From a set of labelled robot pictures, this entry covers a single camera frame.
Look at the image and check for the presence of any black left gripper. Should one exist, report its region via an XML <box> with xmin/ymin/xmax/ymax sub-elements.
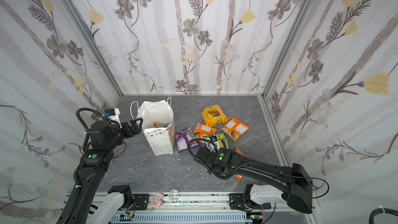
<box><xmin>105</xmin><ymin>117</ymin><xmax>143</xmax><ymax>150</ymax></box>

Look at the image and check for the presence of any white cartoon paper bag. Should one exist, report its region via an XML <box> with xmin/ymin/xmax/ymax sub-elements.
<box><xmin>130</xmin><ymin>97</ymin><xmax>175</xmax><ymax>156</ymax></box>

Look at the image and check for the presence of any purple snack pack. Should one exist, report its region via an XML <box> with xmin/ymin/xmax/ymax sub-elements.
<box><xmin>175</xmin><ymin>127</ymin><xmax>200</xmax><ymax>152</ymax></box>

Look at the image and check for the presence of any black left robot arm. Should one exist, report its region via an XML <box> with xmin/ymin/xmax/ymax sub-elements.
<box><xmin>57</xmin><ymin>107</ymin><xmax>143</xmax><ymax>224</ymax></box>

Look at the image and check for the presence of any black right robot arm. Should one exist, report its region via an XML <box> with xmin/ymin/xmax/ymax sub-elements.
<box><xmin>187</xmin><ymin>139</ymin><xmax>317</xmax><ymax>214</ymax></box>

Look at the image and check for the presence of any yellow mango snack bag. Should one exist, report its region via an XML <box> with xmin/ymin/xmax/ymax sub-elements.
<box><xmin>202</xmin><ymin>104</ymin><xmax>229</xmax><ymax>127</ymax></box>

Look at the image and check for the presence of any yellow green Fox candy bag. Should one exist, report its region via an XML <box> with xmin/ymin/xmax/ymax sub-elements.
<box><xmin>204</xmin><ymin>133</ymin><xmax>230</xmax><ymax>150</ymax></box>

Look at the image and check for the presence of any clear plastic ball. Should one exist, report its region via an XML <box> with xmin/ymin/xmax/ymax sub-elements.
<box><xmin>168</xmin><ymin>189</ymin><xmax>180</xmax><ymax>202</ymax></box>

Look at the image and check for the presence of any pink toy figure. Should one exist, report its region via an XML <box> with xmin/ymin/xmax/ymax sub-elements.
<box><xmin>151</xmin><ymin>192</ymin><xmax>164</xmax><ymax>208</ymax></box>

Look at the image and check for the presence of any orange white snack pack right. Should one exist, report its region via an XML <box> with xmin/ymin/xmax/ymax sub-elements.
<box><xmin>221</xmin><ymin>116</ymin><xmax>250</xmax><ymax>142</ymax></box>

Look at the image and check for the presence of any orange chips pack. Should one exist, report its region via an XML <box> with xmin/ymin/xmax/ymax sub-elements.
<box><xmin>234</xmin><ymin>147</ymin><xmax>247</xmax><ymax>181</ymax></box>

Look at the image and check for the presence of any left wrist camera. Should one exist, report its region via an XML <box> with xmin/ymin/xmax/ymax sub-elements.
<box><xmin>104</xmin><ymin>108</ymin><xmax>121</xmax><ymax>127</ymax></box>

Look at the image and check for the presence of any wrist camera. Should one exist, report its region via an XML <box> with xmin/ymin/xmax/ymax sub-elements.
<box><xmin>209</xmin><ymin>136</ymin><xmax>223</xmax><ymax>152</ymax></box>
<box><xmin>104</xmin><ymin>108</ymin><xmax>121</xmax><ymax>127</ymax></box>

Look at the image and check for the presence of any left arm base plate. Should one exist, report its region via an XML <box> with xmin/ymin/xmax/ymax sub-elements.
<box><xmin>127</xmin><ymin>194</ymin><xmax>149</xmax><ymax>211</ymax></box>

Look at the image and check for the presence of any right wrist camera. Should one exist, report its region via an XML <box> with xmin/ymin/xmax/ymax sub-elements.
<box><xmin>209</xmin><ymin>136</ymin><xmax>223</xmax><ymax>152</ymax></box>

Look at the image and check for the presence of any white vented cable duct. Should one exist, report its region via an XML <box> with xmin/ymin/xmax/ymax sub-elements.
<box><xmin>109</xmin><ymin>212</ymin><xmax>253</xmax><ymax>224</ymax></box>

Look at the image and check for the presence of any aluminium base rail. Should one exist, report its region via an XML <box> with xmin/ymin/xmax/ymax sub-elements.
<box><xmin>129</xmin><ymin>185</ymin><xmax>306</xmax><ymax>213</ymax></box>

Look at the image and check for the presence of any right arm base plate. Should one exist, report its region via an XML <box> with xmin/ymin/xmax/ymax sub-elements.
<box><xmin>229</xmin><ymin>193</ymin><xmax>272</xmax><ymax>212</ymax></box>

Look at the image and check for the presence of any black corrugated hose corner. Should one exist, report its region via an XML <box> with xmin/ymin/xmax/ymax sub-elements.
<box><xmin>368</xmin><ymin>206</ymin><xmax>398</xmax><ymax>224</ymax></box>

